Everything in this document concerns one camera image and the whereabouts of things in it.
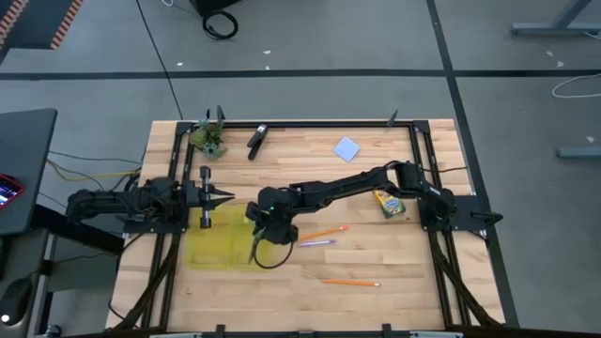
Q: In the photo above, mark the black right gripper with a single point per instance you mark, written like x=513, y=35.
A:
x=274, y=216

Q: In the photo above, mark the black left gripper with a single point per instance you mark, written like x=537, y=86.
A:
x=205, y=197

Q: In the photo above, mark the purple pen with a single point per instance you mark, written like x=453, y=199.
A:
x=317, y=243

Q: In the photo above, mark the orange pen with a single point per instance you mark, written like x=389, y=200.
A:
x=324, y=233

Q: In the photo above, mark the orange wooden pencil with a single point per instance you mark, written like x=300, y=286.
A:
x=352, y=283

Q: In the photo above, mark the pale sticky note pad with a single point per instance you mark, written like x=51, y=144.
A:
x=346, y=149

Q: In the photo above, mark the crayon box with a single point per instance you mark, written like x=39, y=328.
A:
x=389, y=204

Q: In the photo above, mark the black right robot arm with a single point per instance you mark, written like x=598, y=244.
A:
x=357, y=183

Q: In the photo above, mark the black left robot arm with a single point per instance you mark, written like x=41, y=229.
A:
x=117, y=202

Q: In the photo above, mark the yellow-green translucent pencil case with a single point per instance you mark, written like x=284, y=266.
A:
x=211, y=244

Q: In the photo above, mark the small green artificial plant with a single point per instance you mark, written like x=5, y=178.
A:
x=209, y=141

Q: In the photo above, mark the black stapler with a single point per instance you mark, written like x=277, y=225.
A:
x=257, y=141

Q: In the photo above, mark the dark grey desk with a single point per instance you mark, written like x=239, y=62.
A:
x=23, y=159

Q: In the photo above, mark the phone in red case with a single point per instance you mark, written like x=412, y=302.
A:
x=9, y=190

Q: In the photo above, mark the black computer mouse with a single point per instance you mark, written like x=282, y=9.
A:
x=16, y=300

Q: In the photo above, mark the black mat with orange stripes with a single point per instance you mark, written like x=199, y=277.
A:
x=33, y=23

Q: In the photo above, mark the grey table foot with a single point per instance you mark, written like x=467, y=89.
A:
x=580, y=152

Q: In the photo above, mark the grey table leg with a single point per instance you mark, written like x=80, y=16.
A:
x=554, y=29

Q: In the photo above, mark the black aluminium table frame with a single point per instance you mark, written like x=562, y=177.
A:
x=328, y=124

